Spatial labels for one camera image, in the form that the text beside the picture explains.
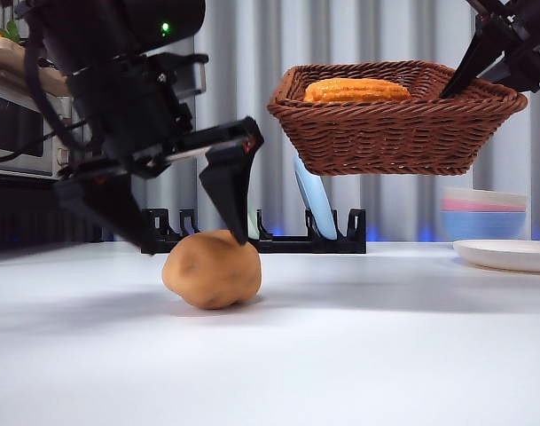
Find green leaf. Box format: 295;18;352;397
0;20;22;45

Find black plate rack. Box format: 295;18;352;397
140;207;367;255

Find white plate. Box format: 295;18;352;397
452;239;540;274

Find brown wicker basket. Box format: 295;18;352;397
267;59;528;178

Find pink bowl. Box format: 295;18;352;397
441;197;528;215

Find blue bowl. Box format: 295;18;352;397
440;210;528;243

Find pale blue plate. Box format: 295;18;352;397
293;154;338;241

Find cream bowl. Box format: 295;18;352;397
444;186;528;208

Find white toaster oven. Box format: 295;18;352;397
0;79;75;181

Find tan potato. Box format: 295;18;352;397
161;229;262;311

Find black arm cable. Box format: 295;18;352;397
23;17;102;154

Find wooden tray with black handles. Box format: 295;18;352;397
0;37;72;97

